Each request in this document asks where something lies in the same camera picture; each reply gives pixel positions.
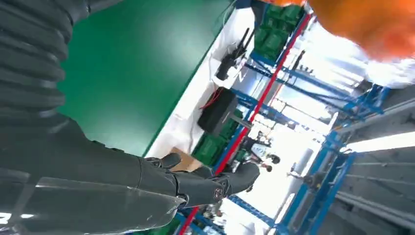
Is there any green mat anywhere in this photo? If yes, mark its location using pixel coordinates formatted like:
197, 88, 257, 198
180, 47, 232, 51
56, 0, 236, 158

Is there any white table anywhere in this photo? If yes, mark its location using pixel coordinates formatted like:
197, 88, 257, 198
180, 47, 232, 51
144, 6, 257, 160

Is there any ceiling light strip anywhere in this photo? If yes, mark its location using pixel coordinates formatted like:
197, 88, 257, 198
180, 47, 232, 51
340, 131, 415, 154

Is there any blue rack frame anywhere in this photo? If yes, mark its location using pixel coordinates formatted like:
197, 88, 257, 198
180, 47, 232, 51
276, 129, 357, 235
231, 51, 392, 130

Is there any red cable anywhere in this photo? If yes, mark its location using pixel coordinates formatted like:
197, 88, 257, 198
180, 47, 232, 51
200, 87, 224, 111

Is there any black carrying case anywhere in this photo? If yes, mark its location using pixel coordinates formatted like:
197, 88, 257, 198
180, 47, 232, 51
197, 87, 239, 136

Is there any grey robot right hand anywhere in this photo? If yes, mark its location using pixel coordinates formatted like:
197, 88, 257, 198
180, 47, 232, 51
0, 113, 261, 235

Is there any red shelf rail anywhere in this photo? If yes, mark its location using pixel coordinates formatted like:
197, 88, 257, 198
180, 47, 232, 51
178, 13, 312, 235

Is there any cardboard box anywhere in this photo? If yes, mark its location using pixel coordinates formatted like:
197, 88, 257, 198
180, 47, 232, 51
168, 146, 204, 172

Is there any black remote controller with antennas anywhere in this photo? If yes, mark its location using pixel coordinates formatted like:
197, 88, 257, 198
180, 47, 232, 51
215, 27, 255, 81

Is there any green crate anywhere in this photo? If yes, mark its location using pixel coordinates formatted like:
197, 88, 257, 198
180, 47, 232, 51
192, 110, 244, 166
253, 3, 305, 62

